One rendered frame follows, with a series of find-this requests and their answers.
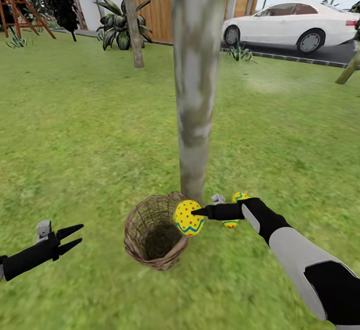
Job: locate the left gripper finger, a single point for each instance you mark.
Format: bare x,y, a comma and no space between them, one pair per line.
62,233
66,247

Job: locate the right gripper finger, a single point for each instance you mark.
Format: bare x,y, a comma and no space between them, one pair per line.
200,212

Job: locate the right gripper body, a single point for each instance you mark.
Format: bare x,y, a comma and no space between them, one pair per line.
220,212

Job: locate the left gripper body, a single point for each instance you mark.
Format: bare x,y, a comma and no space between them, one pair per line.
41,252

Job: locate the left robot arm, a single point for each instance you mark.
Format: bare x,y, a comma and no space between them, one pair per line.
46,248

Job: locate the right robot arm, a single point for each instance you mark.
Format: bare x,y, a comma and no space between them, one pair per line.
329,288

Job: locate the wicker basket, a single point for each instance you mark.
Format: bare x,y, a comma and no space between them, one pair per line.
136,239

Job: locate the easter egg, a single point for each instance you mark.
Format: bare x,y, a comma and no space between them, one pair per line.
239,196
230,223
189,224

